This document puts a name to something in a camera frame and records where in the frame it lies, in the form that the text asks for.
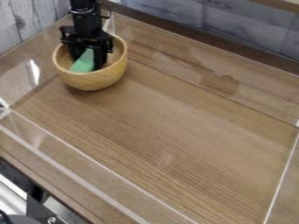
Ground black metal bracket with screw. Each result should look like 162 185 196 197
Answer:
25 195 84 224

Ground green rectangular block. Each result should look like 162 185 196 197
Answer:
69 49 95 73

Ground wooden bowl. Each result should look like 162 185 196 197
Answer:
52 35 128 91

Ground black cable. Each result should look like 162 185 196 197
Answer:
0 208 13 224

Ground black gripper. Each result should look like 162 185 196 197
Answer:
60 0 114 70

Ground clear acrylic tray walls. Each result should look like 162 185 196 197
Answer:
0 15 299 224

